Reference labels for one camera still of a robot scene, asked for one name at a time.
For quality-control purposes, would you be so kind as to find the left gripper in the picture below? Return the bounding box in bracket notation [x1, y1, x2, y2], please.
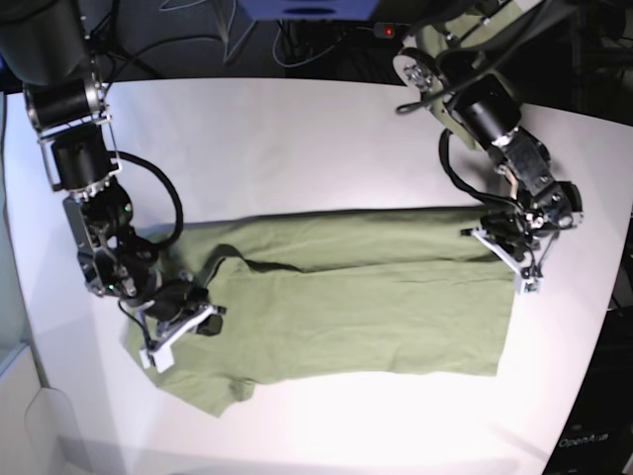
[477, 202, 584, 253]

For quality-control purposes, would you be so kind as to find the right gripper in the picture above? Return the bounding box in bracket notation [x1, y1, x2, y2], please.
[140, 278, 225, 337]

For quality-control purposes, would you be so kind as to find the green T-shirt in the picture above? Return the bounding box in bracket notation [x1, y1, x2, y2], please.
[144, 208, 514, 417]

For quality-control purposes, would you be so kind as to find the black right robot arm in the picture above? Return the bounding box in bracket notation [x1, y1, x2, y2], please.
[1, 1, 226, 345]

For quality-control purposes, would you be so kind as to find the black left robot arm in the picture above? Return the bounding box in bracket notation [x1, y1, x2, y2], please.
[393, 1, 583, 260]

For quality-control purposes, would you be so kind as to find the black OpenArm case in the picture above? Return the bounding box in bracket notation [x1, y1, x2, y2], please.
[544, 276, 632, 474]

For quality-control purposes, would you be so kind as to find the power strip with red light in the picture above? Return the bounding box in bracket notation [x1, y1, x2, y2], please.
[372, 22, 410, 40]

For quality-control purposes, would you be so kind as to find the blue box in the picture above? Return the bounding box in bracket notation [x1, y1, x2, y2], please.
[238, 0, 379, 21]

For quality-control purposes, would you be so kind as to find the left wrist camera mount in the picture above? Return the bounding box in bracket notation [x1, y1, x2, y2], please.
[460, 227, 543, 295]

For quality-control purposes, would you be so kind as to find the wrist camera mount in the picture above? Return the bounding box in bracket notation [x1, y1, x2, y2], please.
[135, 304, 226, 373]
[460, 227, 543, 295]

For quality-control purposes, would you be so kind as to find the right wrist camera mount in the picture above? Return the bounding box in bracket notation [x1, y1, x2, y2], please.
[135, 304, 226, 373]

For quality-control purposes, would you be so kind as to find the white cable on floor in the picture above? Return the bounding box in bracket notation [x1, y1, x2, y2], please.
[157, 0, 258, 64]

